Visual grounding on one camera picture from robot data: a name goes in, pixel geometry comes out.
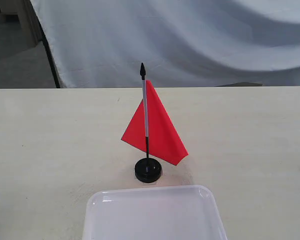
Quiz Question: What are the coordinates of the red flag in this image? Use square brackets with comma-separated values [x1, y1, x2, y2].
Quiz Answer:
[121, 64, 188, 166]

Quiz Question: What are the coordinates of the black round flag base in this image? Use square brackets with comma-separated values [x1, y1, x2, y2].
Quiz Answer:
[134, 157, 162, 183]

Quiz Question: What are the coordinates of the white backdrop cloth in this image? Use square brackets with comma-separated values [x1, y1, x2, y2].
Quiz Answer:
[32, 0, 300, 88]

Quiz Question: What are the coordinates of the white plastic tray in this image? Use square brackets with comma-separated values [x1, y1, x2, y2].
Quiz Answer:
[82, 185, 227, 240]

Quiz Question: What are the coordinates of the wooden furniture in background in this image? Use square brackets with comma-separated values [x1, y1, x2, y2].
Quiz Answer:
[0, 0, 42, 48]

